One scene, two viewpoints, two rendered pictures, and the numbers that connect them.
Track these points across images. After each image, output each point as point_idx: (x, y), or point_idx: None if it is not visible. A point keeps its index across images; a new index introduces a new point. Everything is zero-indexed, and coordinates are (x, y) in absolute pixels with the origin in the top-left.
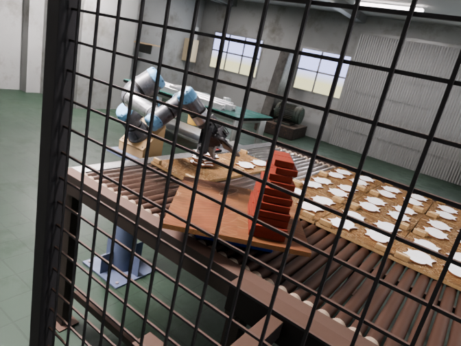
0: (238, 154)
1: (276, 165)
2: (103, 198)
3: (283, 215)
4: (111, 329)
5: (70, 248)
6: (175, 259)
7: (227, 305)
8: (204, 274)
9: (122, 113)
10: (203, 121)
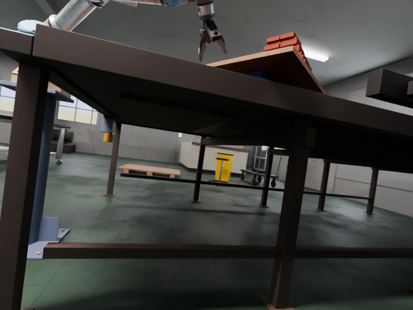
0: (226, 51)
1: (294, 36)
2: (155, 56)
3: (310, 67)
4: (144, 255)
5: (29, 179)
6: (271, 102)
7: (381, 88)
8: (302, 105)
9: (34, 29)
10: (212, 11)
